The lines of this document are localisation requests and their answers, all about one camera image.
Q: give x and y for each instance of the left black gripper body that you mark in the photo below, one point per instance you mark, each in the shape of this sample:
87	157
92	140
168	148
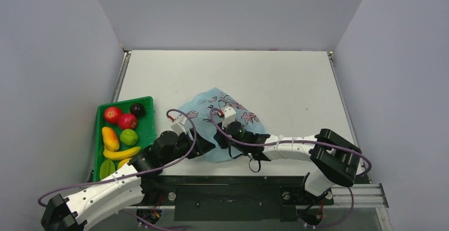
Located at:
183	144

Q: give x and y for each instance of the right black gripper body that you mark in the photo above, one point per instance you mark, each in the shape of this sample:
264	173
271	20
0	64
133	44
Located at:
222	140

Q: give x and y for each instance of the light blue plastic bag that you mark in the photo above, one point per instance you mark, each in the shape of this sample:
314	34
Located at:
198	109

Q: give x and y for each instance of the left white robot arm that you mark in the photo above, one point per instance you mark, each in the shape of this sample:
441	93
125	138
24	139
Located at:
130	185

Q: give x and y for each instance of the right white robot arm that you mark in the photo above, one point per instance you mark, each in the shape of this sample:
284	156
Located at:
336	159

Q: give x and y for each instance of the green plastic tray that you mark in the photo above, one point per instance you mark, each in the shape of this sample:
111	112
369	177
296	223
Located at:
145	130

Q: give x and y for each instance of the green lime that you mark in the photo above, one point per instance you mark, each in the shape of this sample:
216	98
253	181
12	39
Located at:
129	137

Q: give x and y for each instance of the yellow banana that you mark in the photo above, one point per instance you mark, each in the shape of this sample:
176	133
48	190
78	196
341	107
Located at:
121	155
122	163

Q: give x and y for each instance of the red apple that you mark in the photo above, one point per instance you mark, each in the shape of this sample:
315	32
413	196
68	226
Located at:
127	121
112	114

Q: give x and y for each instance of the dark purple plum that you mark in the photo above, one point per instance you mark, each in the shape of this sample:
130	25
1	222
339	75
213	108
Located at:
137	109

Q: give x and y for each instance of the orange yellow mango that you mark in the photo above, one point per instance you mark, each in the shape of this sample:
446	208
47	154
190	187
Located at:
110	139

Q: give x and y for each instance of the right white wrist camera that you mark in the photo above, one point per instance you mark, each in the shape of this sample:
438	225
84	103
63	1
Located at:
229	115

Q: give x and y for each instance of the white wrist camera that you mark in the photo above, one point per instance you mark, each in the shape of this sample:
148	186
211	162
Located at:
178	125
229	115

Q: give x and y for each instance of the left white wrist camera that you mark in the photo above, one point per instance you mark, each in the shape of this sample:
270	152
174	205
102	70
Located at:
178	125

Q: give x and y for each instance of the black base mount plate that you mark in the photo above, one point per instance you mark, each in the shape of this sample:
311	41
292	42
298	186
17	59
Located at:
231	198

